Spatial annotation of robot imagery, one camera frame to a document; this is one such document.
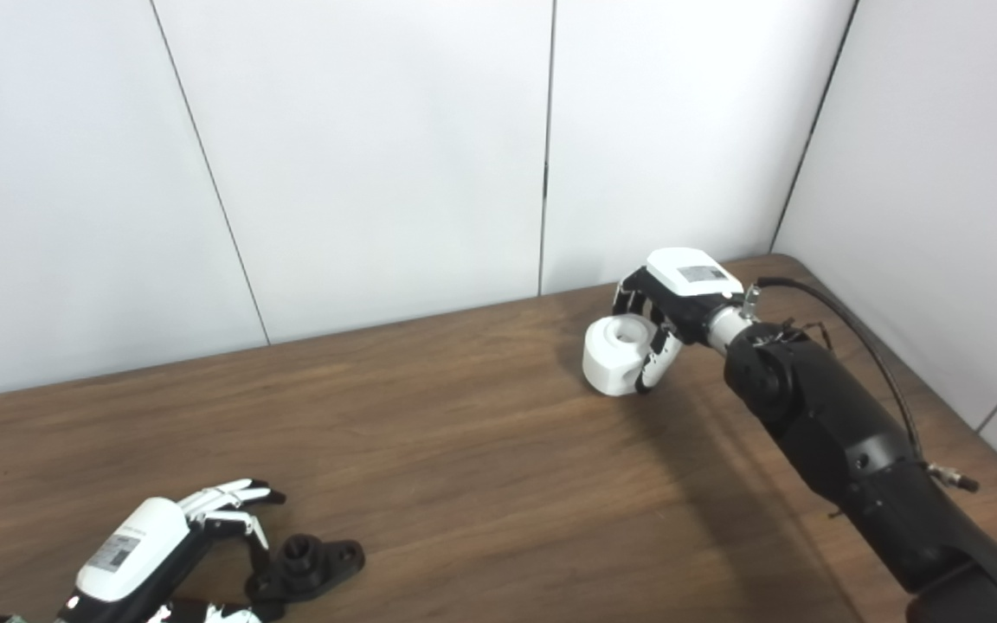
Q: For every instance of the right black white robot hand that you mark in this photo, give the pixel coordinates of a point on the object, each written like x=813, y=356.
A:
x=680, y=285

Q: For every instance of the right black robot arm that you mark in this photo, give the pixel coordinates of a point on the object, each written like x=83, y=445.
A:
x=853, y=441

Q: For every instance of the round white plastic piece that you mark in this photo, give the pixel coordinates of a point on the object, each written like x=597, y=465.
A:
x=613, y=359

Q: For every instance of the black flanged holder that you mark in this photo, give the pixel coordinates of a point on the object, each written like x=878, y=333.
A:
x=308, y=567

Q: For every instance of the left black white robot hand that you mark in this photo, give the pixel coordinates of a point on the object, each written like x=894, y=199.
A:
x=131, y=554

